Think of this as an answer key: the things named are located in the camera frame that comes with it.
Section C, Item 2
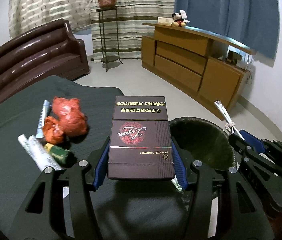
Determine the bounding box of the dark maroon cigarette box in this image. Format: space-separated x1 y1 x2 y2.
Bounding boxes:
107 96 175 180

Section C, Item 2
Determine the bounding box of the black trash bin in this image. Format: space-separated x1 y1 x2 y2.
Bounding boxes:
169 116 237 170

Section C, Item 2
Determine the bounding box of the white rolled paper tube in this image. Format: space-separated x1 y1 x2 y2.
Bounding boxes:
28 135 63 171

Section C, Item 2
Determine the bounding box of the dark green small bottle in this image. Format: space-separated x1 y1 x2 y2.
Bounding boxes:
43 143 75 167

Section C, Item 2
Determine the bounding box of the yellow green snack wrapper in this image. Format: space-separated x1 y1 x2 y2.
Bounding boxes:
171 177 183 192

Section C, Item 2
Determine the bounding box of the dark grey table cloth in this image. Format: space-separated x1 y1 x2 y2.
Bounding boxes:
0 74 222 240

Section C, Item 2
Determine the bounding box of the light blue toothpaste tube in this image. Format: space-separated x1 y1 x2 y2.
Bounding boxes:
35 100 51 139

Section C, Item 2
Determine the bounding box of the small orange crumpled bag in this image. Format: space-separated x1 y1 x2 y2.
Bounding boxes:
42 116 64 145

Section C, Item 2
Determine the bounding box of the white router on cabinet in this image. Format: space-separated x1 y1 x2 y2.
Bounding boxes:
226 50 253 70

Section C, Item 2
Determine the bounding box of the large red crumpled bag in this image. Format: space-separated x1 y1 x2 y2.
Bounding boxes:
52 96 87 137

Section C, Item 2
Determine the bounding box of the wooden TV cabinet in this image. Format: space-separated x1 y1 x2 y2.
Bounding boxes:
141 23 256 119

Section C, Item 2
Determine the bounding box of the blue curtain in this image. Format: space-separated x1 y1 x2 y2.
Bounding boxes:
175 0 279 59

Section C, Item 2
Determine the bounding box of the Mickey Mouse plush toy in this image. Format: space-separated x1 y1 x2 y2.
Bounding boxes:
171 12 186 27

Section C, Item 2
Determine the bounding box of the beige tissue box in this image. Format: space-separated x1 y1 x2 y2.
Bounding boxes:
157 17 174 25

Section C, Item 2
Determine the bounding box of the dark brown leather sofa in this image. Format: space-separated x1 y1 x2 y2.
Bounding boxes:
0 18 90 104

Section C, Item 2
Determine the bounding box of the striped beige curtain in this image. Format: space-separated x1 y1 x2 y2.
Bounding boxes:
91 0 175 61

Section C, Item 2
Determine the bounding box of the black metal plant stand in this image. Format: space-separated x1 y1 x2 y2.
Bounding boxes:
97 5 123 72

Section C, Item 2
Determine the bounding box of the patterned sheer curtain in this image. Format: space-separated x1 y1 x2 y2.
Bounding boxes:
8 0 91 38

